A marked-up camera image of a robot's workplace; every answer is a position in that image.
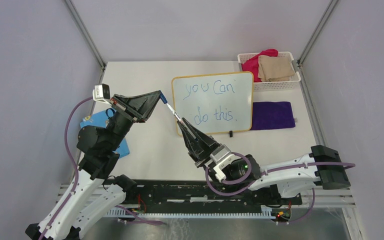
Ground beige cloth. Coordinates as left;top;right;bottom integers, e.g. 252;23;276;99
258;55;295;82

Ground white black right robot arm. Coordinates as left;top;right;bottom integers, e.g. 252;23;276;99
176;117;356;204

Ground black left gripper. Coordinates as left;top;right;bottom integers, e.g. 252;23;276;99
107;89;164;150

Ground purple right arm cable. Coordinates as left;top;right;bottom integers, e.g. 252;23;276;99
204;152;357;225

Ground white perforated plastic basket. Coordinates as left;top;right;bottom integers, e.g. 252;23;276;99
253;51;302;92

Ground red cloth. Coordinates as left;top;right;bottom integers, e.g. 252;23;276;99
241;48;279;83

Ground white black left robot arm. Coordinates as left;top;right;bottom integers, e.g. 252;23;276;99
25;90;167;240

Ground aluminium frame rail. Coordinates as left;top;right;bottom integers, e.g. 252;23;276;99
62;0;107;71
296;0;340;146

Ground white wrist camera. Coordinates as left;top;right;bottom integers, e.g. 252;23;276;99
92;83;111;104
209;144;235;182

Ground blue marker cap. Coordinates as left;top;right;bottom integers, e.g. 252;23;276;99
159;92;168;104

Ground blue picture book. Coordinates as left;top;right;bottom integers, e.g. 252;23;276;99
79;108;130;159

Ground yellow framed whiteboard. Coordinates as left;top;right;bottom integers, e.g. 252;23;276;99
171;71;254;134

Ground aluminium frame rail right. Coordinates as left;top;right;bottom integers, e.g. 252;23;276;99
296;0;340;146

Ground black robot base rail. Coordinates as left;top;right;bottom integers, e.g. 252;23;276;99
122;179;303;214

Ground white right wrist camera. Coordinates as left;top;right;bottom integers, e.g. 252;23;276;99
209;144;235;182

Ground aluminium frame rail left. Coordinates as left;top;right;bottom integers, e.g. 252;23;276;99
62;0;107;71

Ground blue white marker pen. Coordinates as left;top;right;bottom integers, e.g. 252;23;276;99
165;103;183;123

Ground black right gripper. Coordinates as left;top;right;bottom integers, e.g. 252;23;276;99
177;118;235;192

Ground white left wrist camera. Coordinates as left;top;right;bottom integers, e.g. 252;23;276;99
92;83;111;104

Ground purple towel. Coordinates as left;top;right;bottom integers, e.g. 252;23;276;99
250;101;296;131

